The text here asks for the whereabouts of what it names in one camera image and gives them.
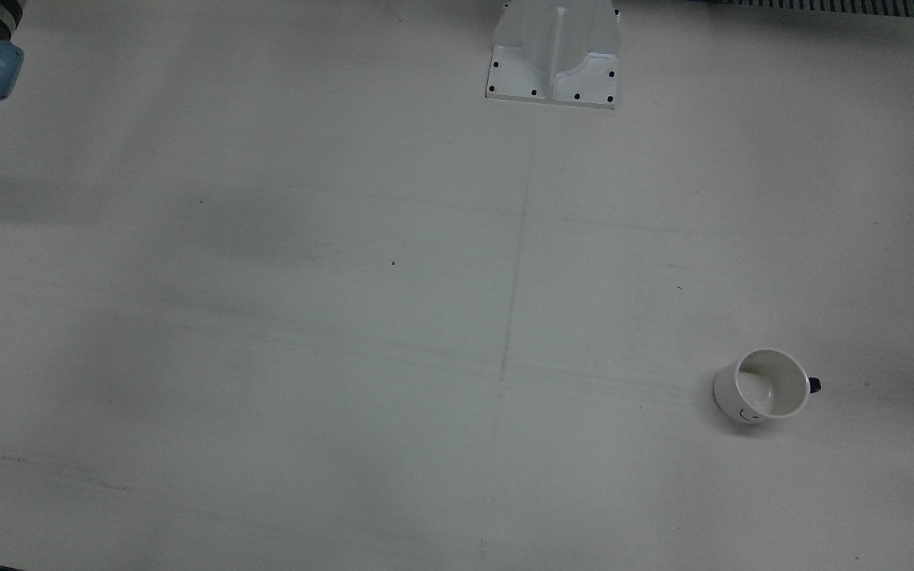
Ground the smooth white mug smiley print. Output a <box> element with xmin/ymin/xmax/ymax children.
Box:
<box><xmin>712</xmin><ymin>348</ymin><xmax>823</xmax><ymax>425</ymax></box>

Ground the black ribbed vent grille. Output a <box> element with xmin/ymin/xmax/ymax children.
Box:
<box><xmin>731</xmin><ymin>0</ymin><xmax>914</xmax><ymax>19</ymax></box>

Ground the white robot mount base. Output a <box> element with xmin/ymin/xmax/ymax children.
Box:
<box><xmin>485</xmin><ymin>0</ymin><xmax>623</xmax><ymax>109</ymax></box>

